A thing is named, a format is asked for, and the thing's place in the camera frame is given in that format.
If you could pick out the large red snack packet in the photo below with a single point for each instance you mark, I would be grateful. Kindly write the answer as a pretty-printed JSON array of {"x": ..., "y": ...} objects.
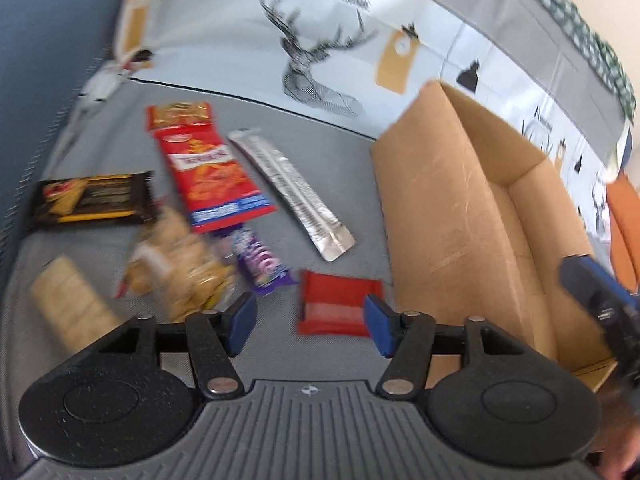
[{"x": 210, "y": 175}]

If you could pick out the person's right forearm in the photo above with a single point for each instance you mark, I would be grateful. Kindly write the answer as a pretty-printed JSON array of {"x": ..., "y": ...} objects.
[{"x": 620, "y": 435}]

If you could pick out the dark brown cracker packet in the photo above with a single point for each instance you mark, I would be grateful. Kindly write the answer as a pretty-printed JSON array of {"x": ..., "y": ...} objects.
[{"x": 95, "y": 200}]

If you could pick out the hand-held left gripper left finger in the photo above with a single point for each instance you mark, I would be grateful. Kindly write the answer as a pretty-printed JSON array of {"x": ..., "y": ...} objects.
[{"x": 240, "y": 322}]

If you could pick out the brown cardboard box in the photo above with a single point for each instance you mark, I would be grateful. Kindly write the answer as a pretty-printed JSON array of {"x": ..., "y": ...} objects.
[{"x": 440, "y": 200}]

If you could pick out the small red gold snack packet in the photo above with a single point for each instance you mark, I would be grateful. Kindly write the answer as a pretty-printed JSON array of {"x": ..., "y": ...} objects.
[{"x": 177, "y": 115}]

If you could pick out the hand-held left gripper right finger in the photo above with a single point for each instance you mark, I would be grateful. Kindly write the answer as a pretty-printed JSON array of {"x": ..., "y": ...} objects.
[{"x": 377, "y": 322}]

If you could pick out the clear bag of beige cookies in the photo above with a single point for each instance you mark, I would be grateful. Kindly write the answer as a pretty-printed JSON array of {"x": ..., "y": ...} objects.
[{"x": 180, "y": 265}]

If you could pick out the blue sofa cushion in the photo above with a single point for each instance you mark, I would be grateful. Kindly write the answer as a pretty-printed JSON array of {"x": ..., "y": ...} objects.
[{"x": 40, "y": 60}]

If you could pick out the purple candy packet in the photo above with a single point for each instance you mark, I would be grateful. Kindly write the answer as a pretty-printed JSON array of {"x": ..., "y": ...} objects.
[{"x": 260, "y": 265}]

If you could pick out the silver stick snack packet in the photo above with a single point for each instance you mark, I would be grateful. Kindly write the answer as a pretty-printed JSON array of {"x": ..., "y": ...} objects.
[{"x": 295, "y": 190}]

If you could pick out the green patterned cloth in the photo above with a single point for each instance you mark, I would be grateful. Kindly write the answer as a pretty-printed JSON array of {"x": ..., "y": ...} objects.
[{"x": 575, "y": 20}]

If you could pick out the grey deer print sofa cover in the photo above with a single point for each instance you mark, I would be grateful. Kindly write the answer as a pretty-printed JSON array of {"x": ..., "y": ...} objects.
[{"x": 325, "y": 60}]

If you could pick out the beige wafer pack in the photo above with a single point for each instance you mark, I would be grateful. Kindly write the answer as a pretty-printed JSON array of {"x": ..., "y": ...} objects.
[{"x": 70, "y": 295}]

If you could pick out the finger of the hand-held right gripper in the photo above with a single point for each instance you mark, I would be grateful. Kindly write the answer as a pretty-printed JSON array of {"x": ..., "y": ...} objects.
[{"x": 580, "y": 272}]

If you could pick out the orange cushion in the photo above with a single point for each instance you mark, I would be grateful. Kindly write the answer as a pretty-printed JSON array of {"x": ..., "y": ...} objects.
[{"x": 625, "y": 220}]

